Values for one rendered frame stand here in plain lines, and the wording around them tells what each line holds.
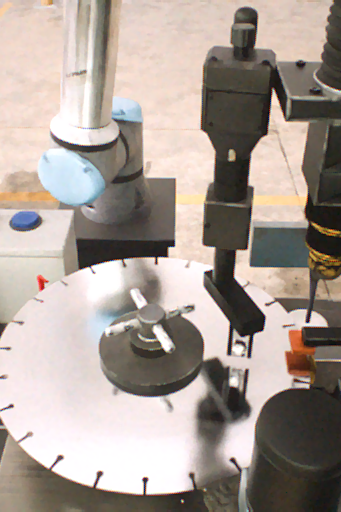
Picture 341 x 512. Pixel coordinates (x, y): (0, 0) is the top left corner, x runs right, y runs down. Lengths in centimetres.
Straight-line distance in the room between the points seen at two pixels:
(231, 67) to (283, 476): 29
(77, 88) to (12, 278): 31
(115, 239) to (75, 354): 54
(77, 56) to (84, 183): 20
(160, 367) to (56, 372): 11
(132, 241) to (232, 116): 69
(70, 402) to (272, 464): 28
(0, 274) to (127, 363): 37
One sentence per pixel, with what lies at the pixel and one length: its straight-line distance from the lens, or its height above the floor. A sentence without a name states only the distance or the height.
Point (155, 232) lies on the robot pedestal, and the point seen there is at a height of 75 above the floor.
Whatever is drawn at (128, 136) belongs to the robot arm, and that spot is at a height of 93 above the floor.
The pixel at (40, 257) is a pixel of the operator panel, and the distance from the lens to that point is 88.
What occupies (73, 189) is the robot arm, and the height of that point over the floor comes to 90.
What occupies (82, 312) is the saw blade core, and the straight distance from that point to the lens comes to 68.
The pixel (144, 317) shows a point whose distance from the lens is 58.
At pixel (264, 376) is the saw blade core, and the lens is 61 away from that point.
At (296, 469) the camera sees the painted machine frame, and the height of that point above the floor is 112.
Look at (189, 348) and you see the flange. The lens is 61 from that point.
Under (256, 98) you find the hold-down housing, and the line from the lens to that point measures 47.
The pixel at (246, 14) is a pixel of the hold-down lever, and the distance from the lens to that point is 51.
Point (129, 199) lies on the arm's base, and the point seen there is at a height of 80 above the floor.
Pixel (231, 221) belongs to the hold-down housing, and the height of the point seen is 111.
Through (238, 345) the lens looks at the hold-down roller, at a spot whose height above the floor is 98.
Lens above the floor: 140
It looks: 37 degrees down
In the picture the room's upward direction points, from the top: 1 degrees clockwise
